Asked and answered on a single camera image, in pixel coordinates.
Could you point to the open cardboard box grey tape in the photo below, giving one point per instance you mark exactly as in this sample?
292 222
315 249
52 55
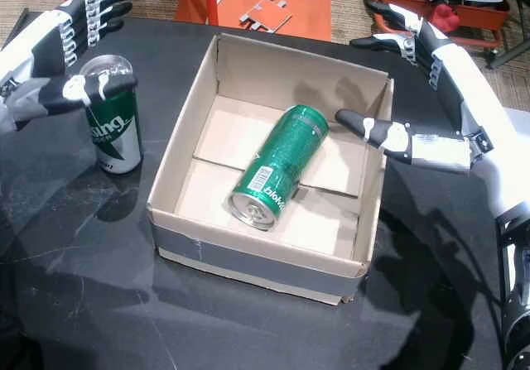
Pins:
265 266

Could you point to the grey metal stand leg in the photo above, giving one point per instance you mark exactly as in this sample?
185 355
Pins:
513 51

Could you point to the orange plate grey clips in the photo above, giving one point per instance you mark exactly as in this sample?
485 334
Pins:
267 14

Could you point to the white board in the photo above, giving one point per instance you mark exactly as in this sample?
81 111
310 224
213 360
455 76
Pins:
519 117

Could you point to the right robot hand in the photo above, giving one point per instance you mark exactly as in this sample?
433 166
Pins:
468 80

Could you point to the green cider can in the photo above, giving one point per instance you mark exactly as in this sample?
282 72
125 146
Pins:
120 138
281 159

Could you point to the red rubber object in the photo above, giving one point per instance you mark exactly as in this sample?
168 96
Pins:
445 16

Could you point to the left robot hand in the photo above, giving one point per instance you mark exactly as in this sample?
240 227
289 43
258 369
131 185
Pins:
37 47

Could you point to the orange metal frame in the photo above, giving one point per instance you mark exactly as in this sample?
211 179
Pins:
310 14

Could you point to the orange wheeled cart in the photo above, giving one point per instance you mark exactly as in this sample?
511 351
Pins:
484 18

